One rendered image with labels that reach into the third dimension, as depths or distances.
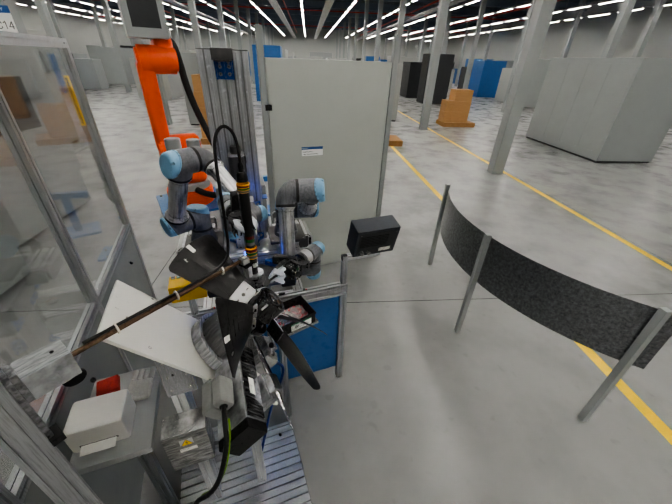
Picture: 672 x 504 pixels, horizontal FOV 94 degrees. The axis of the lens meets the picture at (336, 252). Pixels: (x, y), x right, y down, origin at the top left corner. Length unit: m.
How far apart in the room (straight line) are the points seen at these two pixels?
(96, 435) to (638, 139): 10.97
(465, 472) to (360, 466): 0.60
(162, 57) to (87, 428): 4.36
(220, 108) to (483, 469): 2.53
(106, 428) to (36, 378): 0.47
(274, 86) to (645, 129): 9.46
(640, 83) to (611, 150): 1.45
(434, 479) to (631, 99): 9.41
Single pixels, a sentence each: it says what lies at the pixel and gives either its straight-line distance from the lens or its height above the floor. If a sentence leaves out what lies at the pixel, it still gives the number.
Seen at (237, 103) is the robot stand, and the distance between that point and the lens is 1.97.
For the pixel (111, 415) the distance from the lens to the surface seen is 1.39.
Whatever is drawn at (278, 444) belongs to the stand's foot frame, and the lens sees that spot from 2.17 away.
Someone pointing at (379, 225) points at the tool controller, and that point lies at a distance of 1.73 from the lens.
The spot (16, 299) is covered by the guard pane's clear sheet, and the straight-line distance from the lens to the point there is 1.39.
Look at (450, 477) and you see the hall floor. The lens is 2.28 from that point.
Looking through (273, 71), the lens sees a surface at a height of 1.91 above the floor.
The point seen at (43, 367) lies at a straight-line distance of 0.97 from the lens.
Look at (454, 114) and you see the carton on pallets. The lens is 13.35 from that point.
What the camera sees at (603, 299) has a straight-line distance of 2.34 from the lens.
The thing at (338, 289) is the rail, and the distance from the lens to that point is 1.88.
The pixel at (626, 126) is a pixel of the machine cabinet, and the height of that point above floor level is 0.87.
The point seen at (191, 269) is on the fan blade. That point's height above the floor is 1.38.
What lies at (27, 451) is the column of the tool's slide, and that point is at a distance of 1.09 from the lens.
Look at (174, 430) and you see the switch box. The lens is 1.43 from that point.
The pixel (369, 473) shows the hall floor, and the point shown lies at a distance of 2.19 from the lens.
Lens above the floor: 2.00
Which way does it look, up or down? 32 degrees down
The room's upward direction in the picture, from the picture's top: 2 degrees clockwise
